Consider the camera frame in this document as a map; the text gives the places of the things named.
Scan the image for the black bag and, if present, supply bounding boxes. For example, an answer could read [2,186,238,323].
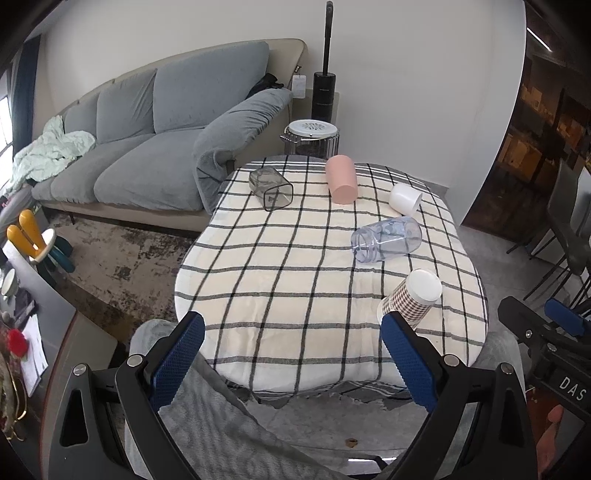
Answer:
[246,73,285,99]

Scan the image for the mint green blanket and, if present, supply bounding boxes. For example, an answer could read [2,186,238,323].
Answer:
[0,115,96,195]

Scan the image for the ribbed container with white lid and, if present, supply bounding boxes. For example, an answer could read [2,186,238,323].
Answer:
[280,119,341,158]

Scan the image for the grey transparent square cup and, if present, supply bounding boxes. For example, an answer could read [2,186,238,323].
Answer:
[249,168,295,212]

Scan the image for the brown checkered paper cup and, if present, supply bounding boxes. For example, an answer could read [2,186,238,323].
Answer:
[376,268,443,330]

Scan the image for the grey sofa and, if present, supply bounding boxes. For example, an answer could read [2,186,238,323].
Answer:
[30,38,308,228]

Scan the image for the pink cup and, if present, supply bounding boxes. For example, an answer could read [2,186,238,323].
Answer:
[325,155,358,205]

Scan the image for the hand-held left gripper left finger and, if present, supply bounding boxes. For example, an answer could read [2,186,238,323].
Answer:
[46,311,206,480]

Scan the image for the black checked cream tablecloth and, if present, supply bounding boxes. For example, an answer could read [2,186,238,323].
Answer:
[174,154,489,393]

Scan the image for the grey dining chair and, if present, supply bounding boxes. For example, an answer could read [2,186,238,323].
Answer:
[507,159,591,302]

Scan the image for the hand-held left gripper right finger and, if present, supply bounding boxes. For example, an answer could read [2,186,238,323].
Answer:
[379,310,541,480]

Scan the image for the white paper sheets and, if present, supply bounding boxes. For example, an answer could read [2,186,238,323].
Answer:
[18,318,49,398]

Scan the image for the person's right hand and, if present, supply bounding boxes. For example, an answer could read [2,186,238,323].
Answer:
[536,405,573,480]

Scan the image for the black stick vacuum cleaner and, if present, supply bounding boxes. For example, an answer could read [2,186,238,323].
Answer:
[311,1,336,123]

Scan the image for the red flower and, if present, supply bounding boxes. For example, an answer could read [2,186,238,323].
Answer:
[6,329,31,361]

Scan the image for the grey desk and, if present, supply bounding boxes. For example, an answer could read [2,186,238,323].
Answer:
[0,240,119,455]

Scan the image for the white cup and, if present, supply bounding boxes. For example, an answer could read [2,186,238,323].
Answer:
[389,183,423,216]

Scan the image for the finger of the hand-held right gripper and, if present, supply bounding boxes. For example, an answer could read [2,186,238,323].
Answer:
[497,296,557,354]
[544,298,591,334]

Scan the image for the yellow eared child stool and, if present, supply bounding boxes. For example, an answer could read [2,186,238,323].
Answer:
[6,209,75,274]

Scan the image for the dark blue curtain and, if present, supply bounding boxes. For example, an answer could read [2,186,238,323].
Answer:
[9,37,43,154]

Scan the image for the brown mottled rug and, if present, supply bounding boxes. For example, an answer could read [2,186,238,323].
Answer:
[46,212,206,335]

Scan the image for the clear bluish plastic cup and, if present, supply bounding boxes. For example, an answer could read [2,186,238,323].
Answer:
[351,216,423,264]

